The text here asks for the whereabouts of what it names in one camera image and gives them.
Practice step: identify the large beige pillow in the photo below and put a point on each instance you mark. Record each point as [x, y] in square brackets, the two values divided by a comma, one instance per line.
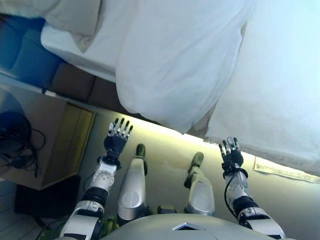
[75, 22]

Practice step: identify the white terry blanket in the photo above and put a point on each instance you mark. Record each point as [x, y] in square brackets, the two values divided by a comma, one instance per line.
[275, 87]

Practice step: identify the silver robot right leg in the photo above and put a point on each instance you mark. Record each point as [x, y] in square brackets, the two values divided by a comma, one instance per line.
[201, 192]

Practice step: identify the brown upholstered bed frame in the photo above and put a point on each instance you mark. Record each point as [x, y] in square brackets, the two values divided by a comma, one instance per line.
[75, 82]

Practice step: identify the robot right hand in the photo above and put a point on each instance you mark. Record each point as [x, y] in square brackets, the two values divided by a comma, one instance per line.
[233, 158]

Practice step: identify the wooden nightstand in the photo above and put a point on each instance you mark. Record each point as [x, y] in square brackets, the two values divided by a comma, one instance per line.
[57, 140]

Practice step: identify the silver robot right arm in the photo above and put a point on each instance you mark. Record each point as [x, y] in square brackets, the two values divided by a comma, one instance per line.
[240, 192]

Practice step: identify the white duvet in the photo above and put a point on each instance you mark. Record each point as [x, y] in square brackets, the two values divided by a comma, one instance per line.
[175, 62]

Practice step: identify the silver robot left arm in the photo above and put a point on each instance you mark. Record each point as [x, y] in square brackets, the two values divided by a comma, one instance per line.
[100, 180]

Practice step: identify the printed paper sheet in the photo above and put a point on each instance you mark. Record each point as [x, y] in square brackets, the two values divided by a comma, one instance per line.
[282, 171]

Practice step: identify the green plant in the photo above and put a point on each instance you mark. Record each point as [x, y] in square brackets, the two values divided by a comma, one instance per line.
[110, 225]

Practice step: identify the grey robot torso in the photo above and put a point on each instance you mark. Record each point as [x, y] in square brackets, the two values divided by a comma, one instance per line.
[187, 230]

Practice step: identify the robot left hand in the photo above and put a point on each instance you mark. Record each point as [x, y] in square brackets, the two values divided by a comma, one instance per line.
[115, 143]

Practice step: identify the silver robot leg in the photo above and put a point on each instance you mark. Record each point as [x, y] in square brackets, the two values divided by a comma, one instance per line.
[132, 187]
[201, 192]

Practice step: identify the silver robot left leg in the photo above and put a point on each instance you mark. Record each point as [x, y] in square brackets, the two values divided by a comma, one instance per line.
[132, 187]

